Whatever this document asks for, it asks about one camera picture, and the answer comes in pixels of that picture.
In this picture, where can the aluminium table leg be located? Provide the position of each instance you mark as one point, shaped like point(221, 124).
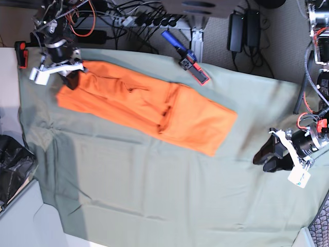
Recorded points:
point(197, 24)

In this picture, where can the red black clamp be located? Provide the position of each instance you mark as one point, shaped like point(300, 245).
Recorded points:
point(21, 54)

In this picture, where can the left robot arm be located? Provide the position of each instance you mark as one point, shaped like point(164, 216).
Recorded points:
point(312, 101)

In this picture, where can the black power adapter left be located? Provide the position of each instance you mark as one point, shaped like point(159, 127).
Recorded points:
point(235, 33)

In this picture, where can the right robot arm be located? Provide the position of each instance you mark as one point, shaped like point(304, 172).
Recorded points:
point(53, 29)

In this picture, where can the orange T-shirt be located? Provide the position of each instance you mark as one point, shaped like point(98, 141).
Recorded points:
point(171, 112)

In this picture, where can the blue handled clamp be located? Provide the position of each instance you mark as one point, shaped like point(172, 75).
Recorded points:
point(188, 59)

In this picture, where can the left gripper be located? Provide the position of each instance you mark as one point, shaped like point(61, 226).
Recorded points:
point(274, 156)

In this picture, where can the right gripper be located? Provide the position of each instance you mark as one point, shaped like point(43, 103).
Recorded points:
point(67, 68)

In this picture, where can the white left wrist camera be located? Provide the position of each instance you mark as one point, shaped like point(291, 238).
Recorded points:
point(299, 176)

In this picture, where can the black plastic bag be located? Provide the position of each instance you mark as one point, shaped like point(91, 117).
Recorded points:
point(17, 163)

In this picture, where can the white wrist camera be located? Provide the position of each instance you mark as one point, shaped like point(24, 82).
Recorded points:
point(299, 176)
point(39, 77)

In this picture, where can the black power adapter right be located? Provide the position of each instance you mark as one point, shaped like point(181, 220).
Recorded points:
point(252, 28)

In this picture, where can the black power adapter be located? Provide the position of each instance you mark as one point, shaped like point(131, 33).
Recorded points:
point(235, 33)
point(252, 28)

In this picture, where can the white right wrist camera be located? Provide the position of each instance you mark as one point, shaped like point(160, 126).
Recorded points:
point(39, 77)

